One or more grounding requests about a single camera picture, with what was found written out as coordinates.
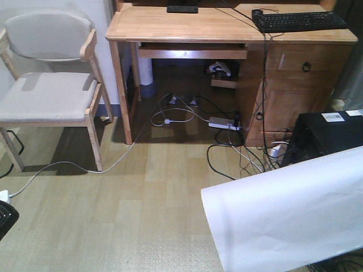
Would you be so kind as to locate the white power strip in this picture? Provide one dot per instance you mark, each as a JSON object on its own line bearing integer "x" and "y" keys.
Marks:
{"x": 223, "y": 123}

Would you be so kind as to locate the wooden chair grey cushion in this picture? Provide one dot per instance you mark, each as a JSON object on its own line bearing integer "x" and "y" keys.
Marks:
{"x": 51, "y": 99}

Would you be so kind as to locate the wooden desk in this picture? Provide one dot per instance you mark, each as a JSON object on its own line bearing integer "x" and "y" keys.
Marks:
{"x": 280, "y": 76}

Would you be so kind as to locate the white paper sheets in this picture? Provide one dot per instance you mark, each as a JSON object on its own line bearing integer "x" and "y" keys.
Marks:
{"x": 289, "y": 217}

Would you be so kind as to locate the black keyboard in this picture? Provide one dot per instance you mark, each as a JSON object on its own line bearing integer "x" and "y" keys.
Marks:
{"x": 297, "y": 22}

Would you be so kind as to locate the black stapler with orange label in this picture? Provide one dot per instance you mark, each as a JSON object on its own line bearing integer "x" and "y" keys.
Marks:
{"x": 9, "y": 216}

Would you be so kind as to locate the black computer tower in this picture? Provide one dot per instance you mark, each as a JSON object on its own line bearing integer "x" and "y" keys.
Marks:
{"x": 320, "y": 134}

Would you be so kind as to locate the black monitor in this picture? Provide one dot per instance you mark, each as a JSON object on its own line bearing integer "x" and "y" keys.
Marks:
{"x": 172, "y": 6}

